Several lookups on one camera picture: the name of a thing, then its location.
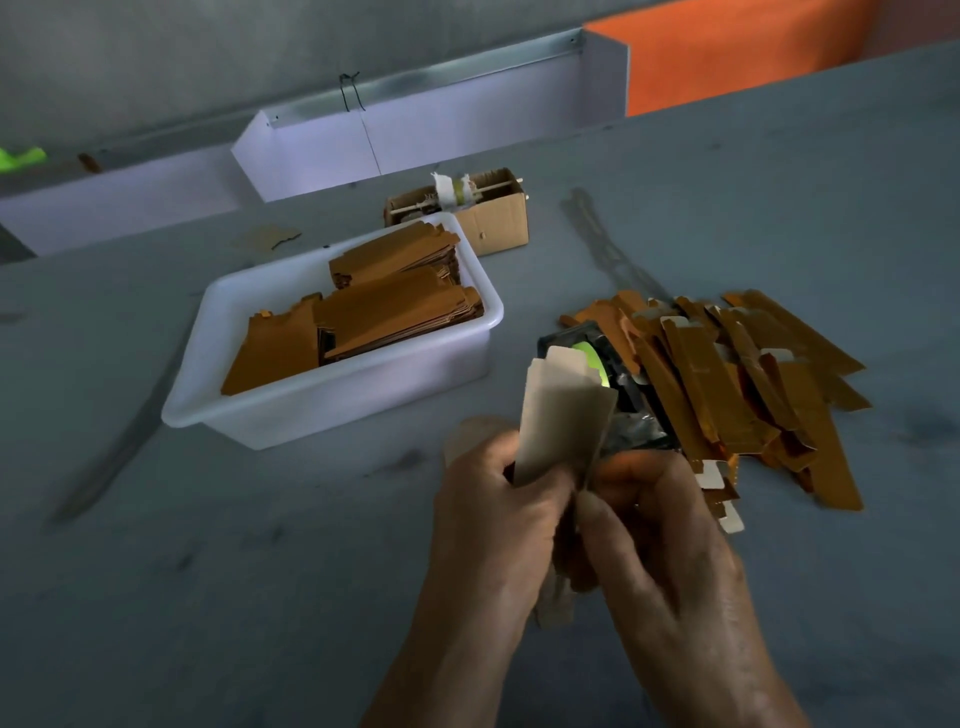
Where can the person's left hand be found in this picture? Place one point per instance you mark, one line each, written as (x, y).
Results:
(495, 548)

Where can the person's right hand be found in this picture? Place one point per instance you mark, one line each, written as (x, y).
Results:
(675, 578)

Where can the pile of beige blanks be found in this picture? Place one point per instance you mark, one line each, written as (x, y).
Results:
(473, 438)

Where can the gold box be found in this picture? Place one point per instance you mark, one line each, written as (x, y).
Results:
(563, 413)

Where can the pile of gold boxes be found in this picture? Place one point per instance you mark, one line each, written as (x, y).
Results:
(750, 383)

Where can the gold cartons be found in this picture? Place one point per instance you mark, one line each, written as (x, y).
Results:
(398, 300)

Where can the person's right forearm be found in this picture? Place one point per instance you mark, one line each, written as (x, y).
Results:
(743, 708)

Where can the person's left forearm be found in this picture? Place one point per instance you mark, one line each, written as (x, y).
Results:
(443, 690)

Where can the black tape dispenser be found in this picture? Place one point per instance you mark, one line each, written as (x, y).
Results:
(645, 428)

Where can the green tape roll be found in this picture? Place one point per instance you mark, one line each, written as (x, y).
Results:
(594, 360)

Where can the white plastic bin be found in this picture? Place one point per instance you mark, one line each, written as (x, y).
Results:
(323, 408)

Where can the small cardboard box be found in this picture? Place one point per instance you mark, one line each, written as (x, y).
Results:
(503, 222)

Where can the long white tray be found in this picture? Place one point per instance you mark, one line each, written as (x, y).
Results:
(495, 105)
(120, 203)

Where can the orange tray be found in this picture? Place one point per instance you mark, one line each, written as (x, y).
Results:
(750, 53)

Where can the small brown object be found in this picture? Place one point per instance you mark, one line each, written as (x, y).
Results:
(90, 161)

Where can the neon green object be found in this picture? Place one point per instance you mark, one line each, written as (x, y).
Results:
(18, 156)

